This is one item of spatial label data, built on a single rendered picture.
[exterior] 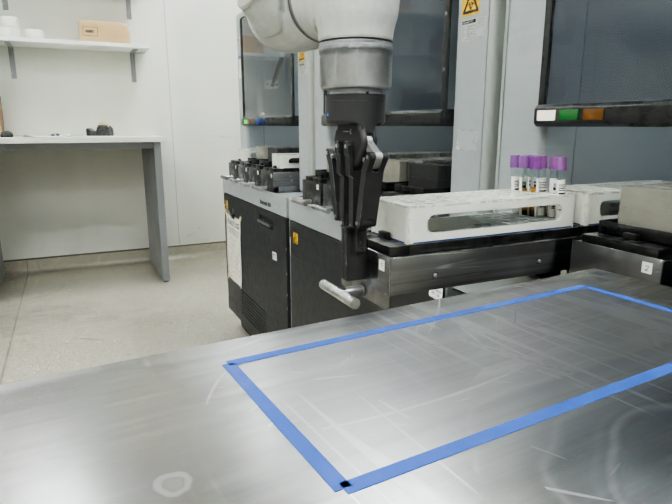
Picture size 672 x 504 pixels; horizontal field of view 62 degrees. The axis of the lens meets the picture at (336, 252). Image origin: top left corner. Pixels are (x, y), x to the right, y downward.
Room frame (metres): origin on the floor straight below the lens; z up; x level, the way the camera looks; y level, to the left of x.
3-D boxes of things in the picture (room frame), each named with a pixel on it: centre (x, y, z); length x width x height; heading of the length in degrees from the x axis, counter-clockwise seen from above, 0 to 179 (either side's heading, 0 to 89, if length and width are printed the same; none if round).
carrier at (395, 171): (1.38, -0.14, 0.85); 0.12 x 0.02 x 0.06; 26
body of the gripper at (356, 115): (0.71, -0.02, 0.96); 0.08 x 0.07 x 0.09; 25
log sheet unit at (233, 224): (2.42, 0.47, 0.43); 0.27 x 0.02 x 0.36; 25
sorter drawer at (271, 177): (2.12, -0.04, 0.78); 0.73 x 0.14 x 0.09; 115
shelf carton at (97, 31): (3.72, 1.46, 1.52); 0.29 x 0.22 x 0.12; 114
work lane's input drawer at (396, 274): (0.86, -0.33, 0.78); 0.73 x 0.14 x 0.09; 115
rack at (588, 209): (0.93, -0.49, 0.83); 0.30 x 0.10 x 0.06; 115
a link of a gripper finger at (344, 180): (0.72, -0.02, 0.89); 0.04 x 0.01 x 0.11; 115
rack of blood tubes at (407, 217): (0.80, -0.20, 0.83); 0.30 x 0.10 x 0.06; 116
